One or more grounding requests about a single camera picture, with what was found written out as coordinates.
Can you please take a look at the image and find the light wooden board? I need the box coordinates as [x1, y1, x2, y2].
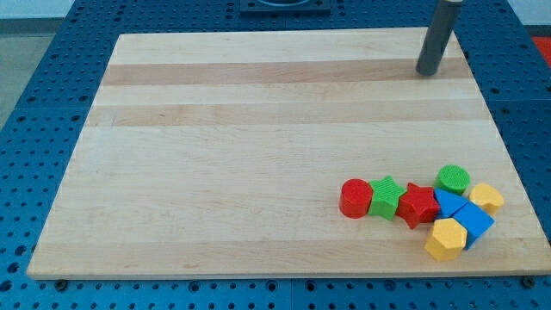
[27, 28, 550, 280]

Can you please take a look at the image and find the yellow hexagon block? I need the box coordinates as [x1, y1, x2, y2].
[424, 218, 467, 262]

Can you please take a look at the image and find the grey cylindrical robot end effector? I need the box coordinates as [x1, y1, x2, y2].
[416, 0, 463, 77]

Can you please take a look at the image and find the blue triangle block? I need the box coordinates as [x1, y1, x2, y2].
[434, 189, 467, 220]

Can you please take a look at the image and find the green star block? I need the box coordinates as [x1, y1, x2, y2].
[368, 176, 406, 220]

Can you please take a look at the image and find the green cylinder block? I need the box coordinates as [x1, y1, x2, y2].
[434, 164, 471, 195]

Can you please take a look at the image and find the yellow heart block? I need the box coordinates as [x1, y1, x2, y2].
[468, 183, 505, 216]

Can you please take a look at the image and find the blue cube block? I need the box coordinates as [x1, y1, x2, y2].
[452, 202, 495, 250]

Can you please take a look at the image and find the red star block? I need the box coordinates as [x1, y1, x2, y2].
[396, 183, 440, 229]

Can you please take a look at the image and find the red cylinder block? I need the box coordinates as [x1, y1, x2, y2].
[338, 178, 373, 219]

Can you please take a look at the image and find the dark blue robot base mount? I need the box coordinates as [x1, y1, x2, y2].
[238, 0, 331, 16]

